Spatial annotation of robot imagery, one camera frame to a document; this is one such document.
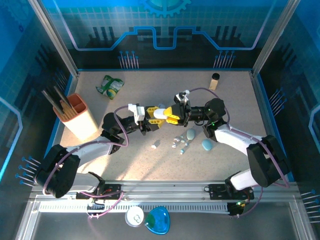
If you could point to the white oval earbud case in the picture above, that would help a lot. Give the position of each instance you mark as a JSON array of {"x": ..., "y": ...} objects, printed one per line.
[{"x": 159, "y": 113}]

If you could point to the white earbud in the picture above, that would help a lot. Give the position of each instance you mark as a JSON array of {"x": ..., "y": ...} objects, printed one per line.
[
  {"x": 174, "y": 144},
  {"x": 177, "y": 137}
]

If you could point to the pale green oval earbud case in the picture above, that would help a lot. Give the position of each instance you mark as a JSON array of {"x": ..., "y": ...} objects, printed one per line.
[{"x": 191, "y": 134}]

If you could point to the white rectangular earbud case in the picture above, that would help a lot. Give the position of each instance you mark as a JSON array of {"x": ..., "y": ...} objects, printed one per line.
[{"x": 155, "y": 144}]

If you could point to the blue oval earbud case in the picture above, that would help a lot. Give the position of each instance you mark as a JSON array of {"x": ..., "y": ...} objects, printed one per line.
[{"x": 207, "y": 145}]

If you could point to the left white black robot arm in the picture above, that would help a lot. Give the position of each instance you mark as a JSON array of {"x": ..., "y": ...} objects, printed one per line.
[{"x": 95, "y": 150}]

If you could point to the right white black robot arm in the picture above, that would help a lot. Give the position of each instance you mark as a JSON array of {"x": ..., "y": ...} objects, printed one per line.
[{"x": 235, "y": 140}]

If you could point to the beige bottle with black cap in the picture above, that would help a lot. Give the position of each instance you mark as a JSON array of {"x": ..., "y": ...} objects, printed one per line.
[{"x": 213, "y": 82}]

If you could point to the orange rimmed cream utensil holder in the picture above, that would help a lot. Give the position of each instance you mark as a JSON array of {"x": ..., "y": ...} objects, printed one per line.
[{"x": 82, "y": 122}]

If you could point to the blue earbud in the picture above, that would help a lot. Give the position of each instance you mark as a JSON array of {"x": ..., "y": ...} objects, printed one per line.
[{"x": 182, "y": 151}]

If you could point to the green white snack bag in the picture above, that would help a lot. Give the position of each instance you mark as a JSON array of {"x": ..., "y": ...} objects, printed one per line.
[{"x": 111, "y": 86}]

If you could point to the wooden chopstick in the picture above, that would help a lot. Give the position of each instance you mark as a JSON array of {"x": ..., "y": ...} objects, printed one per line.
[
  {"x": 71, "y": 110},
  {"x": 65, "y": 111}
]

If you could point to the black chopstick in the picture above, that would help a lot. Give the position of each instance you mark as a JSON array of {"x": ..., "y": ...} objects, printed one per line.
[
  {"x": 53, "y": 102},
  {"x": 63, "y": 96}
]

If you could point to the white round lid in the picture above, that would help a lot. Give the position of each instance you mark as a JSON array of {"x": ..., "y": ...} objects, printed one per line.
[{"x": 134, "y": 216}]

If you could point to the blue transparent heart-shaped container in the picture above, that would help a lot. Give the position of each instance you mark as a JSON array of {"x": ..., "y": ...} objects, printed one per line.
[{"x": 157, "y": 221}]

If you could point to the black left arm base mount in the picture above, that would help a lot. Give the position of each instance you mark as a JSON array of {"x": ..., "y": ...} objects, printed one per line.
[{"x": 112, "y": 188}]

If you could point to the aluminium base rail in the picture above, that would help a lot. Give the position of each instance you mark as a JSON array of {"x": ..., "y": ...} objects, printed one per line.
[{"x": 162, "y": 187}]

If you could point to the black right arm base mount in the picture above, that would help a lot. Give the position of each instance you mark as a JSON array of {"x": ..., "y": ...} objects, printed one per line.
[{"x": 217, "y": 191}]

